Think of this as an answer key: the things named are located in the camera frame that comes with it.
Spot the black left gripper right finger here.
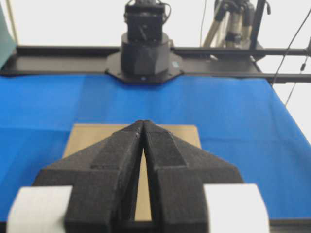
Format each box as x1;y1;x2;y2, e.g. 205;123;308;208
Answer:
144;121;244;233

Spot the blue table cloth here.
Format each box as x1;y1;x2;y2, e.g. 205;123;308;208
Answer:
0;75;311;221

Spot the black hanging cable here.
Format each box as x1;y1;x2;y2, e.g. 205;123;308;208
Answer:
272;9;311;107

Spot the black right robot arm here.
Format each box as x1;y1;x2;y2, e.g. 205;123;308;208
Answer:
121;0;243;233

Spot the brown polymaker cardboard box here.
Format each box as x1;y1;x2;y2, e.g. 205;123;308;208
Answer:
63;124;202;221

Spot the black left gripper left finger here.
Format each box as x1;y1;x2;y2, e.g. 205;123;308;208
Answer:
33;120;143;233

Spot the grey camera tripod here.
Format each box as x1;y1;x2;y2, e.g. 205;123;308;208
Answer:
201;0;271;51

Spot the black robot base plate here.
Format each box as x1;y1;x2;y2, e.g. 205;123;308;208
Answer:
105;52;183;85

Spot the black metal table frame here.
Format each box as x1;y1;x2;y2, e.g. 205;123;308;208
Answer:
0;46;311;85

